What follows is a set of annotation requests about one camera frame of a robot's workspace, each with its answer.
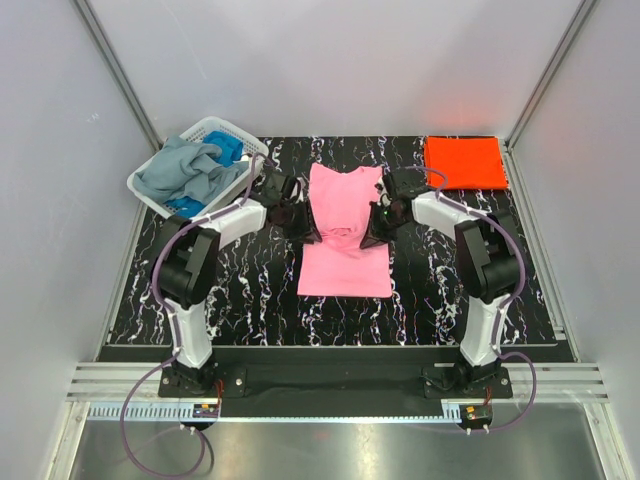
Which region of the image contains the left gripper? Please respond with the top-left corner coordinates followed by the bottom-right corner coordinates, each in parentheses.
top-left (279, 199), bottom-right (322, 245)

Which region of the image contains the pink t-shirt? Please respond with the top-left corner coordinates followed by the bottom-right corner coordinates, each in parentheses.
top-left (297, 163), bottom-right (392, 298)

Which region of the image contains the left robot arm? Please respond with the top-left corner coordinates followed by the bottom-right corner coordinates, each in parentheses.
top-left (151, 172), bottom-right (322, 396)

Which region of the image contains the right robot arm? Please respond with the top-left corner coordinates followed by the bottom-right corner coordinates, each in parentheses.
top-left (360, 167), bottom-right (527, 397)

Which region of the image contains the white plastic basket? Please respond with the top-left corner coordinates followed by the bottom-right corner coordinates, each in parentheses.
top-left (127, 116), bottom-right (269, 218)

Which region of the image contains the blue t-shirt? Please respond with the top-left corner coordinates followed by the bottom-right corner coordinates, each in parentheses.
top-left (164, 130), bottom-right (247, 217)

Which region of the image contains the folded orange t-shirt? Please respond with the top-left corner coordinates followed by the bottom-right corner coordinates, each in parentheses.
top-left (424, 136), bottom-right (508, 190)

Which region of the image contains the grey t-shirt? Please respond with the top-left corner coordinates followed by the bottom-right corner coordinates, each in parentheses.
top-left (133, 136), bottom-right (249, 204)

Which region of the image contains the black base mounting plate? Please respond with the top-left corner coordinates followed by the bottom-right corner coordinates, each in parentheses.
top-left (159, 346), bottom-right (513, 413)

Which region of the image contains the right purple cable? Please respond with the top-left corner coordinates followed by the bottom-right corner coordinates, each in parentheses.
top-left (409, 166), bottom-right (539, 434)

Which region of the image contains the purple cable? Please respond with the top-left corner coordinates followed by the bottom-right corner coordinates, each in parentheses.
top-left (122, 152), bottom-right (276, 475)
top-left (409, 166), bottom-right (539, 434)

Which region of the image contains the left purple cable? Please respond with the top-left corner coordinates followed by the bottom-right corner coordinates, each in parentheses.
top-left (122, 152), bottom-right (276, 475)

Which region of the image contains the white slotted cable duct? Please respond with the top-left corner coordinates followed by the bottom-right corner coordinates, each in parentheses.
top-left (88, 402), bottom-right (461, 424)

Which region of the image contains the left aluminium frame post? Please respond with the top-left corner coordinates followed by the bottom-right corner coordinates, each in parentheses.
top-left (70, 0), bottom-right (162, 151)

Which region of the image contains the aluminium frame post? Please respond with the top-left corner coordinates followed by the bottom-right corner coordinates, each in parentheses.
top-left (504, 0), bottom-right (599, 152)
top-left (70, 0), bottom-right (162, 151)

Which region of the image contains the right aluminium frame post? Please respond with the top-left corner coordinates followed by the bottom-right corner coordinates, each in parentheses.
top-left (504, 0), bottom-right (599, 152)

